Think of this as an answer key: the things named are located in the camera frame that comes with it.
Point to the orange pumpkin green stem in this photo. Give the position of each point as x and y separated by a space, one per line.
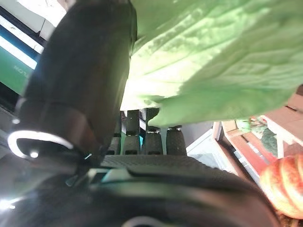
284 184

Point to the dark green toy broccoli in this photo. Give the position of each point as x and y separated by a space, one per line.
270 140

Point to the white green napa cabbage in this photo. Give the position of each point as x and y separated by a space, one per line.
213 59

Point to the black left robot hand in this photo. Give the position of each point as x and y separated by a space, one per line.
82 82

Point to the wooden slatted crate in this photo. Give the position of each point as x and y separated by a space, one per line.
227 132

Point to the light green round vegetable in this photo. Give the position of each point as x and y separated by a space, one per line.
243 124

